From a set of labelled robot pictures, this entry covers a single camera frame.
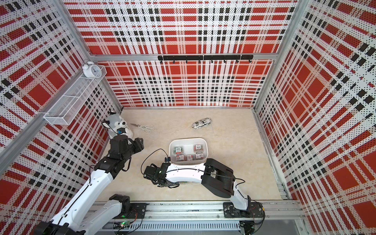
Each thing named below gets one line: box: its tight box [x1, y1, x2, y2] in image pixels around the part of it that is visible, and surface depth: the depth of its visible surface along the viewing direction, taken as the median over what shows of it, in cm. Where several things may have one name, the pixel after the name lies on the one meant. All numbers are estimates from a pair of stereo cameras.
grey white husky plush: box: [101, 113, 134, 140], surface depth 89 cm
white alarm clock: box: [81, 61, 102, 79], surface depth 83 cm
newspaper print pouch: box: [191, 117, 212, 130], surface depth 110 cm
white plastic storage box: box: [168, 137, 209, 165], surface depth 95 cm
